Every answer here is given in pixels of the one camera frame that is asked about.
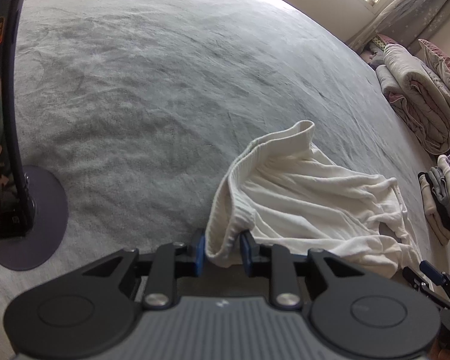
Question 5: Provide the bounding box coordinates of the grey star-patterned curtain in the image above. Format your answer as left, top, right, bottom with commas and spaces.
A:
347, 0, 450, 51

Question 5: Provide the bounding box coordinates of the grey bed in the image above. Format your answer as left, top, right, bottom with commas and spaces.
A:
0, 0, 450, 360

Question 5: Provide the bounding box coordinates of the pink grey pillow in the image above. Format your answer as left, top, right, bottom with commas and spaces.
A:
418, 38, 450, 132

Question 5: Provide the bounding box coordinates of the folded grey pink quilt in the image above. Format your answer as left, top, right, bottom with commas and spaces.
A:
375, 43, 450, 155

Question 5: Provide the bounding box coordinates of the black folded garment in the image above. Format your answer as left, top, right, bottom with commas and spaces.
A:
418, 172, 450, 238

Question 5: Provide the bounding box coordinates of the grey folded garment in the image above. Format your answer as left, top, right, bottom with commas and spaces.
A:
427, 167, 450, 212

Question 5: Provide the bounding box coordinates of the white knit top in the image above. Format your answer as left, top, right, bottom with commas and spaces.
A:
204, 120, 422, 280

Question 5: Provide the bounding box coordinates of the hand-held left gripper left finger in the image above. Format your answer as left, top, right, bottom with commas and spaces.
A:
82, 230, 207, 310

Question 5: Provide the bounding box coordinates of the round base phone stand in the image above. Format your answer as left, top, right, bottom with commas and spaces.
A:
0, 165, 69, 271

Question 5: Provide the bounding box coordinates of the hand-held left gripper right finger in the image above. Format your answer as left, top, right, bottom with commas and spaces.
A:
239, 230, 365, 310

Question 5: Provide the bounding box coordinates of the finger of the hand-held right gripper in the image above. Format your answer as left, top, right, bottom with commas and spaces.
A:
402, 266, 450, 308
419, 262, 450, 308

